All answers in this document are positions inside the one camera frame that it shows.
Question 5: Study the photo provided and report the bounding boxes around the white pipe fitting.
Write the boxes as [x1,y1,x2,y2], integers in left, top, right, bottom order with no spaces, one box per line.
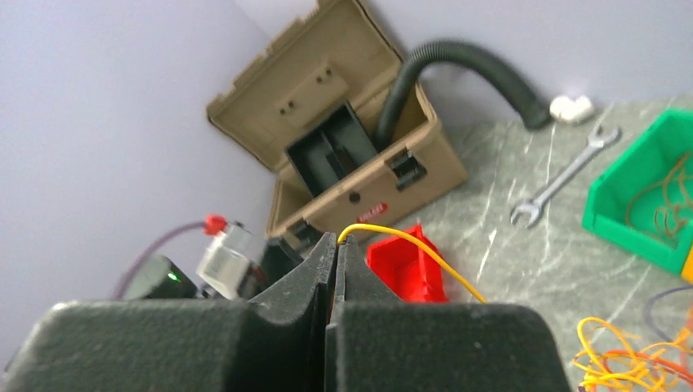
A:
[549,96,596,124]

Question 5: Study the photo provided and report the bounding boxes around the green plastic bin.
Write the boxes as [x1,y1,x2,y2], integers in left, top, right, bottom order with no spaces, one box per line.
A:
[582,109,692,275]

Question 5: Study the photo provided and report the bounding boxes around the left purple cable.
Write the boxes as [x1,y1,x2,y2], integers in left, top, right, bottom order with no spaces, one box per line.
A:
[110,214,229,301]

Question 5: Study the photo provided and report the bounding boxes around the orange plastic bin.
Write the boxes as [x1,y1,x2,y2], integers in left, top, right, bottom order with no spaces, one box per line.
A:
[680,252,693,284]

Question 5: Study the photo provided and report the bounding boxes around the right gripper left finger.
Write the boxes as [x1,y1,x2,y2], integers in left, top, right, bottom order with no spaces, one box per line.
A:
[249,233,337,325]

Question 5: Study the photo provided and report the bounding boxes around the tan plastic toolbox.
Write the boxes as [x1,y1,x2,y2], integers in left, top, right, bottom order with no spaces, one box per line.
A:
[207,1,467,246]

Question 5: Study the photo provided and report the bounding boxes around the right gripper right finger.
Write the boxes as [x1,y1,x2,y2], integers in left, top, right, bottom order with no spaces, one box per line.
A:
[327,234,404,325]

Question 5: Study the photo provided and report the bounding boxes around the coloured wire bundle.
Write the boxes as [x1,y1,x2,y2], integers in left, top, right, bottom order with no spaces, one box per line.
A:
[570,287,693,392]

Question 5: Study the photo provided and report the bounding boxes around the brown wires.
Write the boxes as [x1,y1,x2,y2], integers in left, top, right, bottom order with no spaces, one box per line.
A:
[625,154,693,242]

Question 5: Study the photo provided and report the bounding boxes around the silver open-end wrench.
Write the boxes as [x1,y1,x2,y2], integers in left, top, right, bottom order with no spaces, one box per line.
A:
[509,125,622,229]

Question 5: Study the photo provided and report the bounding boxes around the red plastic bin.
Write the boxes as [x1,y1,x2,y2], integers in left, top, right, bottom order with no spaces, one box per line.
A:
[366,236,449,303]

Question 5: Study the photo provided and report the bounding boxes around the black toolbox tray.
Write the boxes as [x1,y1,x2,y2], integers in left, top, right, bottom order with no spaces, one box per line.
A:
[285,101,378,198]

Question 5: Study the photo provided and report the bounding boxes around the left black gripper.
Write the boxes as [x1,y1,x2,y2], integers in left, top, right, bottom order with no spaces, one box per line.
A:
[121,238,320,301]

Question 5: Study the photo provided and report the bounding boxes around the black corrugated hose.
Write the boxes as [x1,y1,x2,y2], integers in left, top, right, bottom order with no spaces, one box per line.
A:
[373,38,554,153]

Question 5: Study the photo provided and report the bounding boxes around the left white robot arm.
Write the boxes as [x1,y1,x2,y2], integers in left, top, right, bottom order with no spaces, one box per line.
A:
[114,238,304,300]

